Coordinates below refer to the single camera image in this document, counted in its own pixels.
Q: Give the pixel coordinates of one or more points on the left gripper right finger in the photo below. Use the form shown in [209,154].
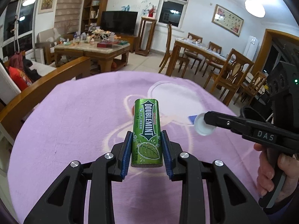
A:
[209,185]

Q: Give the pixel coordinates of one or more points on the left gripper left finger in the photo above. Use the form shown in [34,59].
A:
[64,200]

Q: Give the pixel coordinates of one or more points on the green doublemint gum tin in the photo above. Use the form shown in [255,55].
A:
[146,143]

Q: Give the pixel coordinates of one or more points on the person right hand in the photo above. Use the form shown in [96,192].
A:
[266,172]

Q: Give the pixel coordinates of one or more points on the wooden dining chair near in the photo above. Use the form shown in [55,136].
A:
[232,74]

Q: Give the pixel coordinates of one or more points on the white air conditioner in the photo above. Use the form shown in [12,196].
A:
[251,48]

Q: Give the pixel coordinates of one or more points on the purple tablecloth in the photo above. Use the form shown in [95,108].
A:
[81,120]

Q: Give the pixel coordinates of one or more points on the blue clip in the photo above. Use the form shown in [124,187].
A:
[193,119]

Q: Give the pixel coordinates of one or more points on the wooden dining table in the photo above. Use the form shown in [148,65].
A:
[197,49]

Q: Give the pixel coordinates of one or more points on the framed flower painting right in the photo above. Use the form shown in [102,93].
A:
[227,20]

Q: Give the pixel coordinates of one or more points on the round ceiling lamp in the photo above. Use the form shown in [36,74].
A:
[255,8]

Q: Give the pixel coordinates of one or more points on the red cushion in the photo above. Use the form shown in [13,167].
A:
[19,78]

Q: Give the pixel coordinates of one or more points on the wooden coffee table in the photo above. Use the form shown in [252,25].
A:
[107,59]

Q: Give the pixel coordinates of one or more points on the tall wooden plant stand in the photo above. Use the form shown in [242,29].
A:
[145,35]

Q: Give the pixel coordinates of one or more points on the black television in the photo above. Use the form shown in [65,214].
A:
[119,21]

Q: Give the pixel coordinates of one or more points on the framed sunflower painting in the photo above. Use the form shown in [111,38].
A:
[46,6]

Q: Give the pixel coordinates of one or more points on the wooden bookshelf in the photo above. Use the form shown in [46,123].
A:
[92,13]

